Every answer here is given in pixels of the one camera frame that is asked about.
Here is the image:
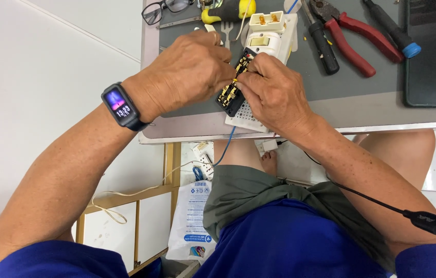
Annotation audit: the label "person's blue shirt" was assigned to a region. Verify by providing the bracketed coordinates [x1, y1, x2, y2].
[0, 198, 436, 278]

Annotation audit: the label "person's left leg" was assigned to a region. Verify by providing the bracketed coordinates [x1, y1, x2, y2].
[213, 137, 279, 178]

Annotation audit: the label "black frame eyeglasses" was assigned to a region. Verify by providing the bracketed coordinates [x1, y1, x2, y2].
[141, 0, 196, 26]

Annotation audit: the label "person's right leg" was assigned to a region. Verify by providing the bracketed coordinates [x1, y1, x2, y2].
[351, 129, 436, 192]

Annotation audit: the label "person's green shorts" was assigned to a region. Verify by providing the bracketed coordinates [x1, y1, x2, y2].
[203, 164, 397, 272]

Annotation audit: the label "black socket module brass contacts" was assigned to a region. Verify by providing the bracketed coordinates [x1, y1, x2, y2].
[216, 48, 258, 118]

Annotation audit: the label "person's leg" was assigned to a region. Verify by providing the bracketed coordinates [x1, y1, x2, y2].
[213, 137, 279, 178]
[351, 129, 436, 192]

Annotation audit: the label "white socket module brass contacts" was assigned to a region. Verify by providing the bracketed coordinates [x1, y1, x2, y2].
[248, 11, 285, 34]

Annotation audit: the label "white wire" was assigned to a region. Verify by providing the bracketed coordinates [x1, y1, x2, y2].
[235, 0, 253, 42]

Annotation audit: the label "black screwdriver blue cap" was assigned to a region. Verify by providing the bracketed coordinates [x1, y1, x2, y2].
[362, 0, 422, 59]

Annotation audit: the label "white perforated socket board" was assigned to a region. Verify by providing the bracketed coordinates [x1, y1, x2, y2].
[224, 13, 299, 134]

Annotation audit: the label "wooden frame white cabinet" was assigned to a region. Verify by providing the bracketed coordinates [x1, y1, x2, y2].
[0, 142, 182, 278]

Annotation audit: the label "yellow black handle screwdriver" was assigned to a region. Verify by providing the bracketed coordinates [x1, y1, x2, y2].
[155, 0, 257, 30]

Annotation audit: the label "black cable with connector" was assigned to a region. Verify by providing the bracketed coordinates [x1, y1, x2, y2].
[278, 140, 436, 243]

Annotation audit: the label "white printed plastic bag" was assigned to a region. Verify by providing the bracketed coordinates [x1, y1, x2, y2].
[165, 179, 219, 265]

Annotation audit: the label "cream electrical cord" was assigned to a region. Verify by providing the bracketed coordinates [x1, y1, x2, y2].
[91, 159, 214, 225]

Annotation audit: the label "white fork shaped part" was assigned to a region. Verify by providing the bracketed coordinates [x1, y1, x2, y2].
[221, 21, 235, 50]

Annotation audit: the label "white round plastic piece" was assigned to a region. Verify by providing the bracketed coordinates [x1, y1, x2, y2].
[283, 0, 302, 14]

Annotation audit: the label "grey table mat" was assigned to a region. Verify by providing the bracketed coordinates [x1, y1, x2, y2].
[159, 0, 408, 119]

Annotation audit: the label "small white plastic part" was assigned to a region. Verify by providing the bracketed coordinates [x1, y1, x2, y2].
[204, 24, 225, 46]

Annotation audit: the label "person's right hand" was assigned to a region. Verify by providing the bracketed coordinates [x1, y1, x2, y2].
[235, 53, 320, 140]

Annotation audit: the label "white switch module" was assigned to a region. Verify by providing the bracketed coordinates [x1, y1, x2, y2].
[244, 32, 283, 57]

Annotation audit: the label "black smartwatch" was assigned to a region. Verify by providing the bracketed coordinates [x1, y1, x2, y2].
[101, 82, 151, 132]

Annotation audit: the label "black tablet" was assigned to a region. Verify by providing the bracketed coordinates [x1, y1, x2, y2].
[402, 0, 436, 108]

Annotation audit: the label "red handle pliers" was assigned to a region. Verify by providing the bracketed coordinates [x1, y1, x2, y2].
[309, 0, 405, 78]

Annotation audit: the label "white power strip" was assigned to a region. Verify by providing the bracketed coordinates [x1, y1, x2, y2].
[192, 141, 216, 181]

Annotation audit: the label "person's left hand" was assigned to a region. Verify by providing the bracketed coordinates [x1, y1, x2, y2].
[121, 29, 239, 124]

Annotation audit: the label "white plug adapter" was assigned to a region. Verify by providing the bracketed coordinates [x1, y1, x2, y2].
[254, 139, 279, 158]

